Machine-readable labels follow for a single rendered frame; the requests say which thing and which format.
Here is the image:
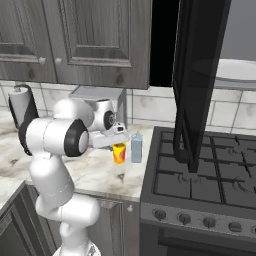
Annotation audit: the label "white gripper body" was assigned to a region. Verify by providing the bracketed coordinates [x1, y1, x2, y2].
[88, 130, 131, 150]

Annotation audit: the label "grey wooden base cupboard door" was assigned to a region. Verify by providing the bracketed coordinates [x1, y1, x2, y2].
[0, 182, 58, 256]
[87, 197, 141, 256]

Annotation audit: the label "black microwave door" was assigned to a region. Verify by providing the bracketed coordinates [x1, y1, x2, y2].
[171, 0, 233, 174]

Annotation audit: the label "white microwave turntable plate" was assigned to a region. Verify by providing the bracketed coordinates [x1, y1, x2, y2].
[214, 58, 256, 83]

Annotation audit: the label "black microwave oven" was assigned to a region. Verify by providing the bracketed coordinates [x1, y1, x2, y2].
[148, 0, 256, 92]

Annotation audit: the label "yellow and red cup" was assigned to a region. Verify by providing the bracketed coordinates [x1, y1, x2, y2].
[112, 142, 128, 165]

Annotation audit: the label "pale blue milk carton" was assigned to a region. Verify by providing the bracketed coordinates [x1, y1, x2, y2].
[130, 131, 144, 164]

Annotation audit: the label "grey boxy countertop appliance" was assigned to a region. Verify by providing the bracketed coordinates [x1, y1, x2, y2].
[68, 85, 128, 129]

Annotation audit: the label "paper towel roll black holder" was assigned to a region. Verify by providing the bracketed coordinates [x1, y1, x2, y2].
[7, 84, 40, 132]

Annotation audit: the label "dark grey gas stove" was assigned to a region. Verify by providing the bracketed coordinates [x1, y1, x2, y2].
[139, 125, 256, 256]

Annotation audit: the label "black microwave door handle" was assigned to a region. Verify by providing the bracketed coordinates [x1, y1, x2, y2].
[172, 96, 202, 174]

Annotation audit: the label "grey wooden wall cupboard door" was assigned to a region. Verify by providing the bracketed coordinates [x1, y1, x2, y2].
[0, 0, 58, 84]
[41, 0, 153, 91]

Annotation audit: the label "dark oven door handle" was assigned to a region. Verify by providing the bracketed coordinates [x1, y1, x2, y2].
[157, 228, 256, 256]

